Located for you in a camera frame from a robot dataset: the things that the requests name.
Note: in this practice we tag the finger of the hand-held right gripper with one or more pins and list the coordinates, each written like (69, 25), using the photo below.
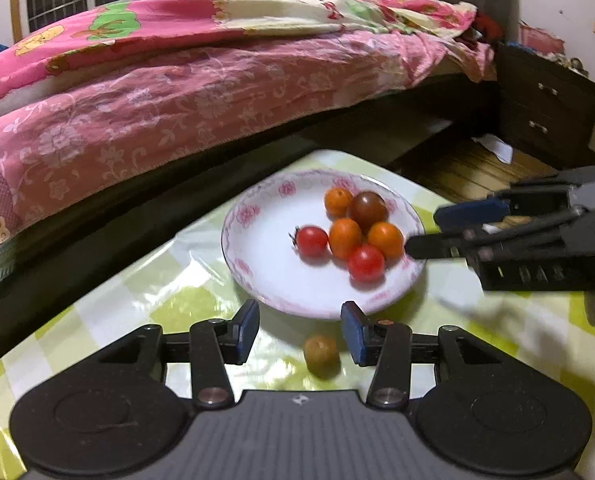
(470, 212)
(432, 246)

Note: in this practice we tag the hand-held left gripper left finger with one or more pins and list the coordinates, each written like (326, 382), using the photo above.
(249, 332)

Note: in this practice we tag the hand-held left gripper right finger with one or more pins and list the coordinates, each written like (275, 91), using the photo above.
(351, 332)

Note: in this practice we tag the orange tomato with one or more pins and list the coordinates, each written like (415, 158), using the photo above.
(386, 240)
(345, 238)
(337, 201)

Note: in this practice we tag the red cherry tomato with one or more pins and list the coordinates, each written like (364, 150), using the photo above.
(366, 263)
(311, 241)

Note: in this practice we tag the dark red tomato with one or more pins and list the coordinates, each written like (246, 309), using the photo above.
(371, 208)

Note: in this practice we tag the white floral plate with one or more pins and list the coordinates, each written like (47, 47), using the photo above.
(267, 240)

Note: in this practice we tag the orange tomato back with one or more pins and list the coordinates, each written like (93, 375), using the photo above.
(337, 201)

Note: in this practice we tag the white paper sheet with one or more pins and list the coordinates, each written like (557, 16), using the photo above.
(497, 148)

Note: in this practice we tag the dark wooden nightstand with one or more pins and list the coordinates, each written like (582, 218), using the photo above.
(542, 110)

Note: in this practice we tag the dark wooden bed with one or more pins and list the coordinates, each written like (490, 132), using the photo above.
(127, 210)

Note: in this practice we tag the pink box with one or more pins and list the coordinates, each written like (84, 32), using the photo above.
(540, 40)

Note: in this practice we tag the red cloth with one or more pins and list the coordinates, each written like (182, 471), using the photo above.
(487, 22)

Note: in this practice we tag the pink floral quilt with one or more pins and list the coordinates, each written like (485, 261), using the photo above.
(177, 100)

